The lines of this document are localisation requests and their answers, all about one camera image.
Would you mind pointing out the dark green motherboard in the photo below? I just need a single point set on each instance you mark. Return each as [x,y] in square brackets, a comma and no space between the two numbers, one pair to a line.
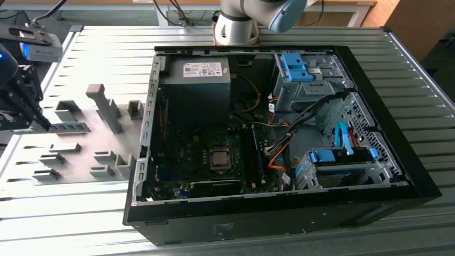
[188,162]

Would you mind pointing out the black graphics card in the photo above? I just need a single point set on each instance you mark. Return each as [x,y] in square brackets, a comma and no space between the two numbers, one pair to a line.
[214,188]

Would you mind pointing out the low metal disk bay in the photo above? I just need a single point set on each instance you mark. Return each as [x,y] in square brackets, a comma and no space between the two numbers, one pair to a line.
[355,172]

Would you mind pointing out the white desk wooden top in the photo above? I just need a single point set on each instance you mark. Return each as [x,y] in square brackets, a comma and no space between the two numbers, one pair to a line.
[340,5]

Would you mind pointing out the brown wooden cabinet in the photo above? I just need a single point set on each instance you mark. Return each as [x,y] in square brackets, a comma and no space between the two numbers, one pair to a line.
[419,26]

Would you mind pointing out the silver CPU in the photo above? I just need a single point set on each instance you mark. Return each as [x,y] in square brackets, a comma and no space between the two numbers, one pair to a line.
[220,159]

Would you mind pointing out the grey power supply unit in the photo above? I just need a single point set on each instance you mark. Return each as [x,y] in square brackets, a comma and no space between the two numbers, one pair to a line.
[199,90]

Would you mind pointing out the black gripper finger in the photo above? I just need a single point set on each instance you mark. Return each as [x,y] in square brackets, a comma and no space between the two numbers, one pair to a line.
[12,117]
[29,90]

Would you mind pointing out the hard disk in blue carrier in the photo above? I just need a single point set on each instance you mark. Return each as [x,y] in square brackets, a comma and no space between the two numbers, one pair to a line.
[327,156]

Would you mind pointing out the tall metal drive cage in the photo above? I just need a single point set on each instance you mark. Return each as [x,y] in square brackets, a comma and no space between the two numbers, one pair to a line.
[306,93]

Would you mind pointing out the grey parts rack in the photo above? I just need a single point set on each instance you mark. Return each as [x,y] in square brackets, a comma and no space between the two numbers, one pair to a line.
[92,138]

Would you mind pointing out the blue drive carrier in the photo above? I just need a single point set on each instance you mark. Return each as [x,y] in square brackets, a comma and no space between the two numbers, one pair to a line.
[295,70]

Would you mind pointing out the black open PC case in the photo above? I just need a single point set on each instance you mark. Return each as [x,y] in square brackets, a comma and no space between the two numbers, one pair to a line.
[248,221]

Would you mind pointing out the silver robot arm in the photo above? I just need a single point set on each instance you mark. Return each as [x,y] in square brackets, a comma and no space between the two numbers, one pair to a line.
[234,26]

